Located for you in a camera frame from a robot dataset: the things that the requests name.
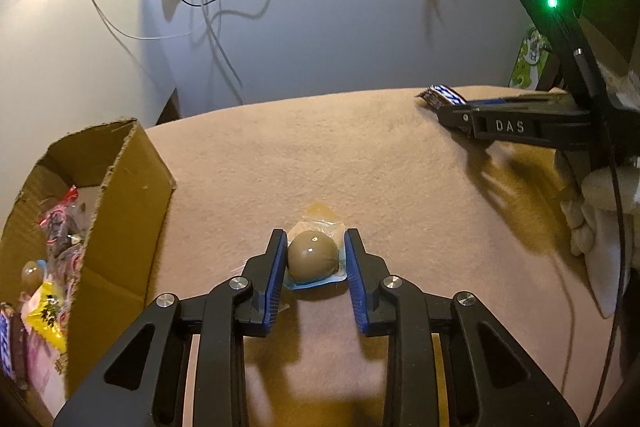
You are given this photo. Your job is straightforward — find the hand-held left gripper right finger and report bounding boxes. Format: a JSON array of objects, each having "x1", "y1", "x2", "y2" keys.
[{"x1": 344, "y1": 228, "x2": 581, "y2": 427}]

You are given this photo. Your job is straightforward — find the green printed bag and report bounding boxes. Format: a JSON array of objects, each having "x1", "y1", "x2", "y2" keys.
[{"x1": 507, "y1": 24, "x2": 553, "y2": 90}]

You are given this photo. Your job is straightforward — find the yellow candy packet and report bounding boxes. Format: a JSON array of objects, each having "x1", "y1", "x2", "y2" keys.
[{"x1": 22, "y1": 282, "x2": 68, "y2": 353}]

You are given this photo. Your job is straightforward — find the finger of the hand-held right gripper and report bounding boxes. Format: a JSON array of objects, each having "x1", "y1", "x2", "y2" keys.
[
  {"x1": 437, "y1": 104, "x2": 596, "y2": 152},
  {"x1": 467, "y1": 91, "x2": 573, "y2": 108}
]

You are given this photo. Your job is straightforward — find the thin black cable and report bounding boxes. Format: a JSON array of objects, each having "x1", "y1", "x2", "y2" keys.
[{"x1": 587, "y1": 167, "x2": 626, "y2": 427}]

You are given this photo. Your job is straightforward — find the grey hanging cable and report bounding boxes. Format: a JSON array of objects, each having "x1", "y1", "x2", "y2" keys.
[{"x1": 197, "y1": 0, "x2": 246, "y2": 102}]

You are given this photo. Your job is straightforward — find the packaged brown egg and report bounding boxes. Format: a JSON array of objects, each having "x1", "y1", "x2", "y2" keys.
[
  {"x1": 20, "y1": 259, "x2": 48, "y2": 303},
  {"x1": 284, "y1": 203, "x2": 349, "y2": 292}
]

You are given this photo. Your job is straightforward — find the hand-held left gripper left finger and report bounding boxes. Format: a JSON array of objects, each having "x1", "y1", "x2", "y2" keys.
[{"x1": 52, "y1": 228, "x2": 290, "y2": 427}]

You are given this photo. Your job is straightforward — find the cardboard box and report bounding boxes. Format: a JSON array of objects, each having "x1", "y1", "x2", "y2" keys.
[{"x1": 0, "y1": 119, "x2": 177, "y2": 418}]

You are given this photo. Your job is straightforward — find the person's right hand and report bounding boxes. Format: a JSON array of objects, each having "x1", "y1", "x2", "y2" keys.
[{"x1": 560, "y1": 164, "x2": 640, "y2": 258}]

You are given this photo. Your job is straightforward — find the blue snack bar packet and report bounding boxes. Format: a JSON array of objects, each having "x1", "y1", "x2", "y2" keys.
[{"x1": 415, "y1": 84, "x2": 468, "y2": 108}]

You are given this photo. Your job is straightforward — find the red-edged clear cake packet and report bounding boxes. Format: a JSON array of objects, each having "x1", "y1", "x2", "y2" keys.
[
  {"x1": 50, "y1": 234, "x2": 83, "y2": 288},
  {"x1": 39, "y1": 186, "x2": 83, "y2": 240}
]

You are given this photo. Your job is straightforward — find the pink snack packet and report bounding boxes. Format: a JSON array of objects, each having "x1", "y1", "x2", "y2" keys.
[{"x1": 22, "y1": 327, "x2": 68, "y2": 413}]

